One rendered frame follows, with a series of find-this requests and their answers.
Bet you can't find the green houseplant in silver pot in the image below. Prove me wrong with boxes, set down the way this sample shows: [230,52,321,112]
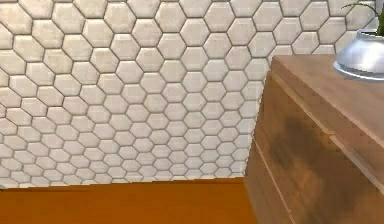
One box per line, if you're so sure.
[332,1,384,82]

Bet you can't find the brown wooden chest of drawers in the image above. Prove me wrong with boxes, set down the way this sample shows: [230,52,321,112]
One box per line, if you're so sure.
[243,54,384,224]

